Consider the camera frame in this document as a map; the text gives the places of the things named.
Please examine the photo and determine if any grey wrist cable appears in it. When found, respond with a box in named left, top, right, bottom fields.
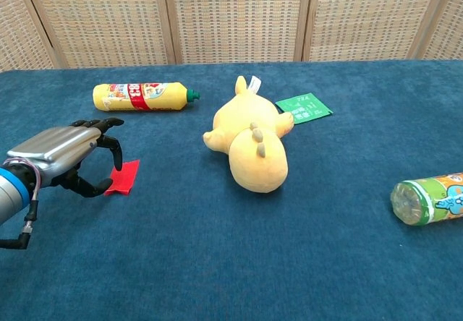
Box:
left=0, top=158, right=41, bottom=250

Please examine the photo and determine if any red paper card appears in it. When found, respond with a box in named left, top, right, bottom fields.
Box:
left=103, top=159, right=141, bottom=197

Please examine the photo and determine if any blue velvet tablecloth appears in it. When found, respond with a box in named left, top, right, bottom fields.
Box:
left=0, top=59, right=463, bottom=321

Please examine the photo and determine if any green tea packet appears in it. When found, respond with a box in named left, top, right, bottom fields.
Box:
left=275, top=92, right=334, bottom=125

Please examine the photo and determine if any woven rattan folding screen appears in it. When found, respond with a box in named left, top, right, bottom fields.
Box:
left=0, top=0, right=463, bottom=73

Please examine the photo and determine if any yellow plush dinosaur toy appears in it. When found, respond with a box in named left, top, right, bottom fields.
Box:
left=202, top=75, right=294, bottom=194

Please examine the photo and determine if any clear bottle green cartoon label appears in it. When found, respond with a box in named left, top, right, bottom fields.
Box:
left=389, top=171, right=463, bottom=226

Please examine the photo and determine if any yellow plastic bottle green cap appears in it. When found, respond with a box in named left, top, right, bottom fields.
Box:
left=92, top=81, right=201, bottom=113

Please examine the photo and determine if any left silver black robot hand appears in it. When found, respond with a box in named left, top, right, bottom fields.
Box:
left=2, top=117, right=125, bottom=199

